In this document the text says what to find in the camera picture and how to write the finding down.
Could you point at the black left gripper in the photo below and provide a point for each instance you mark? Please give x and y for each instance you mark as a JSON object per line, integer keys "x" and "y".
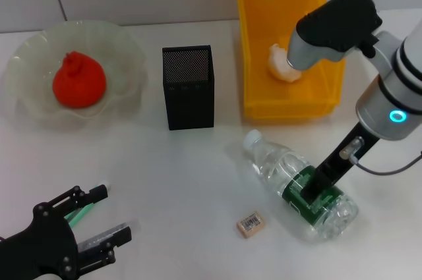
{"x": 39, "y": 247}

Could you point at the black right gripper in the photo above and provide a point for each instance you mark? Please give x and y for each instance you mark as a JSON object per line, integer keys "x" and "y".
{"x": 343, "y": 158}

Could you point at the mint green utility knife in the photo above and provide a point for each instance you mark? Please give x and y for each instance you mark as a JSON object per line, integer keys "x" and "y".
{"x": 80, "y": 215}

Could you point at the clear water bottle green label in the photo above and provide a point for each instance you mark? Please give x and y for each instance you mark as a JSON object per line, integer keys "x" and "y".
{"x": 273, "y": 164}

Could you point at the white paper ball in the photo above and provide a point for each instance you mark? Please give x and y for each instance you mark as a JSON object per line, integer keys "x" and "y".
{"x": 277, "y": 62}

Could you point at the red-orange knitted orange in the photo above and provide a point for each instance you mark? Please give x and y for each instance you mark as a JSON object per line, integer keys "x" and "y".
{"x": 79, "y": 82}

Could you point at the beige eraser with barcode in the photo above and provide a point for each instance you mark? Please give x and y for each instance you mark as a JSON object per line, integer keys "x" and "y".
{"x": 251, "y": 224}

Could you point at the black mesh pen holder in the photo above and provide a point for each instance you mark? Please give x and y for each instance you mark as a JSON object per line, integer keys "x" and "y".
{"x": 189, "y": 105}

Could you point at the pale green glass fruit plate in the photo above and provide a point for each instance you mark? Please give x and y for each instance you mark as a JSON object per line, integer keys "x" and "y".
{"x": 122, "y": 59}

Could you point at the yellow plastic bin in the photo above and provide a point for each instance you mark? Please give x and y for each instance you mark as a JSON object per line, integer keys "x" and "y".
{"x": 263, "y": 23}

